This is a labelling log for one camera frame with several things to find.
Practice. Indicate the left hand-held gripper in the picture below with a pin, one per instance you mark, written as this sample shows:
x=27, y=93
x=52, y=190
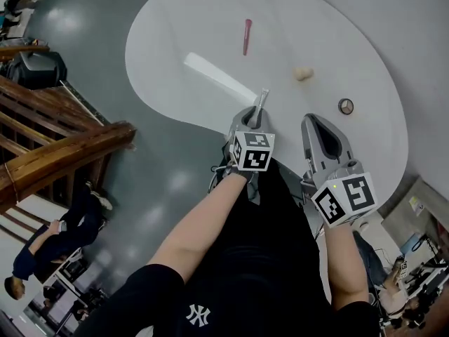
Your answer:
x=252, y=151

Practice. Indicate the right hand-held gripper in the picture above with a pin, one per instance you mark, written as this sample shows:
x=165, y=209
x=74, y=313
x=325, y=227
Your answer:
x=343, y=198

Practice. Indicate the small clear silver tube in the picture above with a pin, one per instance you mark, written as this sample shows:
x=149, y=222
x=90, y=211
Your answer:
x=262, y=98

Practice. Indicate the small round metal tin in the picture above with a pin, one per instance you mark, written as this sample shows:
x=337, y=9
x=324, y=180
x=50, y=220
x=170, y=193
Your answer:
x=346, y=106

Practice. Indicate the beige makeup sponge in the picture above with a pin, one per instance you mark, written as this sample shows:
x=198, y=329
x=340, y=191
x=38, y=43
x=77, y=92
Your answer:
x=302, y=73

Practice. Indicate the pink lip gloss tube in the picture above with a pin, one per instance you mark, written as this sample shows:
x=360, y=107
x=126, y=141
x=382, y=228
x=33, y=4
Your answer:
x=247, y=37

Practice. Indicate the person's right forearm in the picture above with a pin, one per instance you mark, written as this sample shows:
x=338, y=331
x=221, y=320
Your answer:
x=342, y=265

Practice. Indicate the person's left forearm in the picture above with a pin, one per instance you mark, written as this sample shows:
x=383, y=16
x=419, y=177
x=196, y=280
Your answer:
x=196, y=230

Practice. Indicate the white kidney-shaped table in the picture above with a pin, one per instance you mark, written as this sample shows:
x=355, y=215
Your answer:
x=315, y=30

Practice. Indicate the person's black trousers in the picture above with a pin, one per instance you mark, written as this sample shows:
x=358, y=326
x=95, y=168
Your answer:
x=266, y=205

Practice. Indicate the grey wooden cabinet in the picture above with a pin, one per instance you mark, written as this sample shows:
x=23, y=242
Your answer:
x=403, y=219

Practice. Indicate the yellow white paper label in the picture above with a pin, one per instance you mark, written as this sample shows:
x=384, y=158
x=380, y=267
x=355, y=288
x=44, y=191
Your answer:
x=416, y=205

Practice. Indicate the blue plastic bin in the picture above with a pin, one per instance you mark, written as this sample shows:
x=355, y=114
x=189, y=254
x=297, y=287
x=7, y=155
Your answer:
x=408, y=246

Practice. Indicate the person's black t-shirt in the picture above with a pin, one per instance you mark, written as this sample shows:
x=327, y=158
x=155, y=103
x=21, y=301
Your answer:
x=252, y=293

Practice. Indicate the brown wooden stair railing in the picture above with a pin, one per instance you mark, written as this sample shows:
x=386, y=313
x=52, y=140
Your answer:
x=70, y=146

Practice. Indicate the black bag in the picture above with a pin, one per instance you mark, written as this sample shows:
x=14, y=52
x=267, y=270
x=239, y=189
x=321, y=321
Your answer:
x=38, y=70

